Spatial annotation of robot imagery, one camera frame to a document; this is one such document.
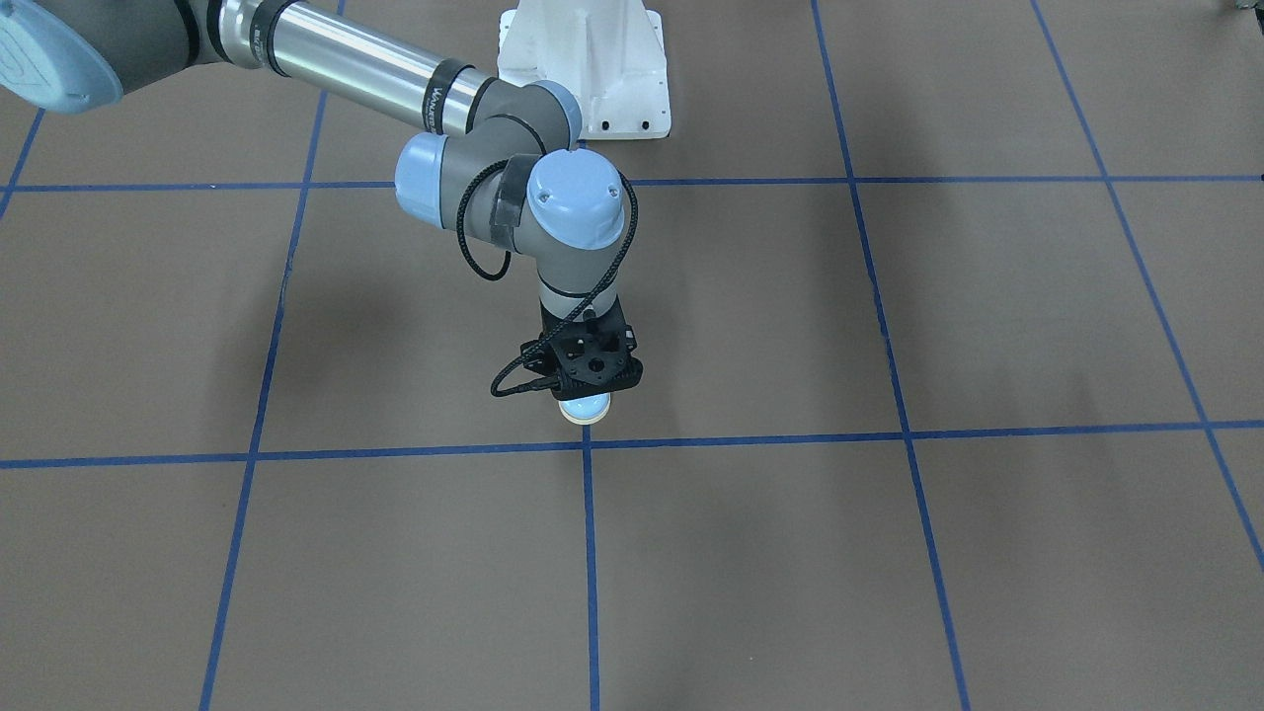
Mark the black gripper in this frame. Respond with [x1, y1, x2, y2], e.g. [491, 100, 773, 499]
[540, 295, 626, 344]

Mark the small blue white bell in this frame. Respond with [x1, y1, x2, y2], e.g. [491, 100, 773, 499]
[557, 393, 612, 425]

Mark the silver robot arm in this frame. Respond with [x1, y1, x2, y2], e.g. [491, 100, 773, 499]
[3, 1, 638, 361]

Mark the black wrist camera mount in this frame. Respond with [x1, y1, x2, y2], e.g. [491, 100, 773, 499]
[520, 324, 643, 402]

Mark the white pedestal column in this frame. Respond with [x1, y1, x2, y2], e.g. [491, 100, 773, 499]
[497, 1, 672, 140]

